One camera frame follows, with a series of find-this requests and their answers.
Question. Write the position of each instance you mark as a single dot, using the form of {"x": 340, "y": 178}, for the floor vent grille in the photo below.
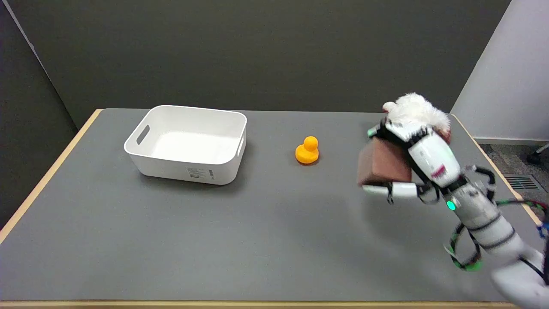
{"x": 521, "y": 182}

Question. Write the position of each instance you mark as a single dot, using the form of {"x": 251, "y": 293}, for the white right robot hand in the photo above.
{"x": 431, "y": 159}

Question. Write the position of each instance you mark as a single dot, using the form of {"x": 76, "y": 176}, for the white plush toy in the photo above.
{"x": 416, "y": 110}

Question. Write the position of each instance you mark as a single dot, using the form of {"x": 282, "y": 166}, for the orange rubber duck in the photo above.
{"x": 307, "y": 150}

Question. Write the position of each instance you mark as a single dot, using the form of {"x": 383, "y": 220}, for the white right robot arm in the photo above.
{"x": 493, "y": 223}

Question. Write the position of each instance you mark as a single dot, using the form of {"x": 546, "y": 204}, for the white plastic storage box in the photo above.
{"x": 188, "y": 143}

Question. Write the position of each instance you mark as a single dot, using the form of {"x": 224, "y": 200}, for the brown wooden cube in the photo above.
{"x": 384, "y": 163}

